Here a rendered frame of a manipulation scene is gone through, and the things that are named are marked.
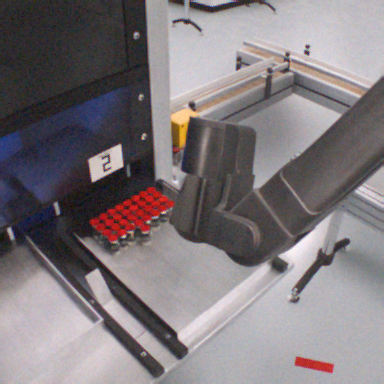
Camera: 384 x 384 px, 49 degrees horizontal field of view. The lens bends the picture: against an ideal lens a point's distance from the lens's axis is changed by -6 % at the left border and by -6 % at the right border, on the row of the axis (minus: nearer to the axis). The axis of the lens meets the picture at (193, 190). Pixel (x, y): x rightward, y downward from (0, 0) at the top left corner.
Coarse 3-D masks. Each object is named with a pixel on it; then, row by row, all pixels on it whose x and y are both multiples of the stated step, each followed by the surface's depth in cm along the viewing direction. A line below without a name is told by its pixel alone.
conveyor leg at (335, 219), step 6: (336, 210) 177; (330, 216) 183; (336, 216) 178; (342, 216) 179; (330, 222) 183; (336, 222) 180; (330, 228) 184; (336, 228) 182; (330, 234) 185; (336, 234) 185; (324, 240) 192; (330, 240) 187; (324, 246) 191; (330, 246) 189; (324, 252) 193; (330, 252) 192
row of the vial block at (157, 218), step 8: (160, 208) 99; (168, 208) 100; (144, 216) 97; (152, 216) 97; (160, 216) 99; (168, 216) 101; (136, 224) 95; (144, 224) 97; (152, 224) 98; (160, 224) 100; (120, 232) 93; (128, 232) 94; (136, 232) 96; (152, 232) 99; (112, 240) 91; (120, 240) 93; (128, 240) 95; (136, 240) 96; (112, 248) 92; (120, 248) 95
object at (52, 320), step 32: (0, 256) 93; (32, 256) 93; (0, 288) 86; (32, 288) 86; (64, 288) 87; (0, 320) 80; (32, 320) 80; (64, 320) 81; (96, 320) 80; (0, 352) 74; (32, 352) 75; (64, 352) 73
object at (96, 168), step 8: (120, 144) 97; (104, 152) 95; (112, 152) 96; (120, 152) 98; (88, 160) 93; (96, 160) 94; (104, 160) 96; (112, 160) 98; (120, 160) 99; (96, 168) 95; (112, 168) 99; (96, 176) 96
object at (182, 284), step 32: (96, 256) 89; (128, 256) 94; (160, 256) 94; (192, 256) 94; (224, 256) 94; (128, 288) 84; (160, 288) 87; (192, 288) 87; (224, 288) 87; (160, 320) 79; (192, 320) 77
